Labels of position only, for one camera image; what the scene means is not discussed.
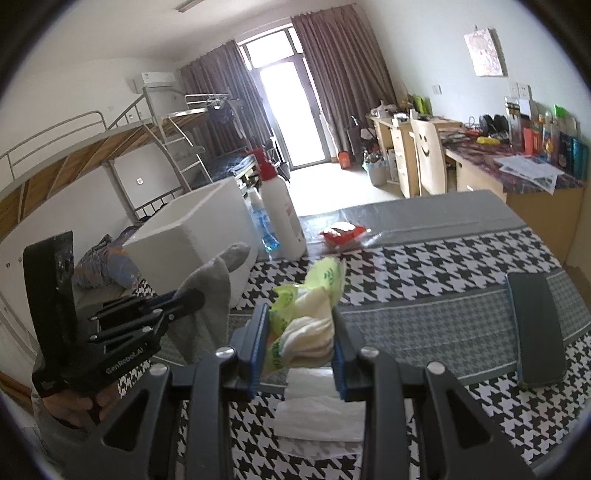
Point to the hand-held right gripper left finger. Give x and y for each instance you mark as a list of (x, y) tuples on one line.
[(257, 364)]

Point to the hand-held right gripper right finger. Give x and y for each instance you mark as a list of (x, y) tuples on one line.
[(340, 369)]

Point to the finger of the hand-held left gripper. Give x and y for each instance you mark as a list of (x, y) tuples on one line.
[(138, 325), (189, 300)]

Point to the grey sock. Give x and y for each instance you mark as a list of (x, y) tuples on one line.
[(210, 300)]

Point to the yellow-green packet of white socks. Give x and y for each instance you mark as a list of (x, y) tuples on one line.
[(309, 318)]

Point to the white foam box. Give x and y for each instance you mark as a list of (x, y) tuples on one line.
[(184, 235)]

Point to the person's left forearm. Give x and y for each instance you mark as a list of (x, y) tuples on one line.
[(57, 443)]

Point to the person's left hand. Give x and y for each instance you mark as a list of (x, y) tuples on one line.
[(69, 408)]

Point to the blue patterned quilt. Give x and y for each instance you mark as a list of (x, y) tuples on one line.
[(106, 267)]

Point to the light blue face mask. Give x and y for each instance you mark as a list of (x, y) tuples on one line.
[(318, 429)]

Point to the clear blue water bottle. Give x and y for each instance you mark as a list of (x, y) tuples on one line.
[(265, 226)]

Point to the white pump bottle red cap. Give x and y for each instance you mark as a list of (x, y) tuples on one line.
[(281, 217)]

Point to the metal bunk bed wooden slats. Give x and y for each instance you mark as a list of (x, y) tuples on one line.
[(69, 166)]

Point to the houndstooth tablecloth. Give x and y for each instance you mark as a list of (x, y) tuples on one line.
[(415, 258)]

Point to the red snack packet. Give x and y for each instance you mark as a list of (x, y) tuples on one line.
[(344, 235)]

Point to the metal bunk bed blue mattress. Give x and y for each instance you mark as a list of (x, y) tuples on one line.
[(226, 161)]

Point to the metal bunk bed ladder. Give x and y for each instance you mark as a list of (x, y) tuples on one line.
[(184, 152)]

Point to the dark hanging clothes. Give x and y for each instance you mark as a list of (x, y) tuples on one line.
[(224, 112)]

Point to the black smartphone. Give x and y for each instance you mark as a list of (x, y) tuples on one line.
[(535, 332)]

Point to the white waste bin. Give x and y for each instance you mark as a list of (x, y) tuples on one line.
[(376, 173)]

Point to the orange bag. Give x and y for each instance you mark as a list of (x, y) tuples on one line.
[(345, 159)]

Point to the brown curtain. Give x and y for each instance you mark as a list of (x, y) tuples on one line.
[(344, 78), (221, 92)]

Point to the glass balcony door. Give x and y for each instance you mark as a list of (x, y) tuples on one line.
[(286, 106)]

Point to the white air conditioner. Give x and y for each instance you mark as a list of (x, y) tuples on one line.
[(154, 79)]

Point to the wooden chair smiley face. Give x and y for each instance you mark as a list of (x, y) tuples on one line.
[(427, 157)]

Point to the wooden desk patterned cover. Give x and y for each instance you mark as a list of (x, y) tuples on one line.
[(517, 194)]

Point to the yellow packet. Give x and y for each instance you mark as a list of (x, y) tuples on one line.
[(487, 140)]

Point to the white printed papers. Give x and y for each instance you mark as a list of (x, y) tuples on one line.
[(531, 171)]

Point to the green bag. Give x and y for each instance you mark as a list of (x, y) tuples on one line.
[(421, 105)]

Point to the black rounded object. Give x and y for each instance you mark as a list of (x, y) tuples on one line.
[(491, 124)]

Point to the ceiling tube light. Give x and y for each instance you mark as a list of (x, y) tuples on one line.
[(191, 4)]

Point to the row of toiletry bottles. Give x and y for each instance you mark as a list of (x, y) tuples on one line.
[(549, 138)]

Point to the white wall socket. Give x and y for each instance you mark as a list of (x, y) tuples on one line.
[(519, 89)]

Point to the wall poster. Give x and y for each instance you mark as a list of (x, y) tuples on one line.
[(485, 53)]

